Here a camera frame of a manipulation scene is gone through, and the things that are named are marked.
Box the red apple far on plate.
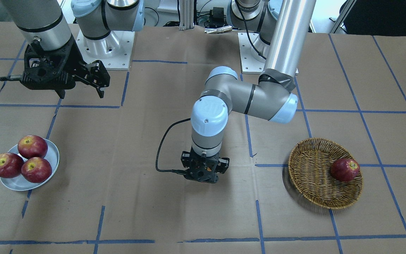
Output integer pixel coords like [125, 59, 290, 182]
[17, 135, 48, 159]

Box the red apple on plate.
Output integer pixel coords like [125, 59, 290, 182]
[17, 135, 48, 159]
[21, 157, 52, 183]
[0, 152, 24, 179]

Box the red apple near on plate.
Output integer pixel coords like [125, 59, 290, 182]
[21, 157, 52, 183]

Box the wicker basket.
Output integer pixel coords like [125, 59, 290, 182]
[288, 137, 364, 210]

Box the light blue plate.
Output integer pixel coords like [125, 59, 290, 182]
[0, 139, 60, 191]

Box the red apple in basket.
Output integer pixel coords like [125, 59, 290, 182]
[330, 158, 360, 183]

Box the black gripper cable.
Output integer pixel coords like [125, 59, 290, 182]
[155, 118, 191, 175]

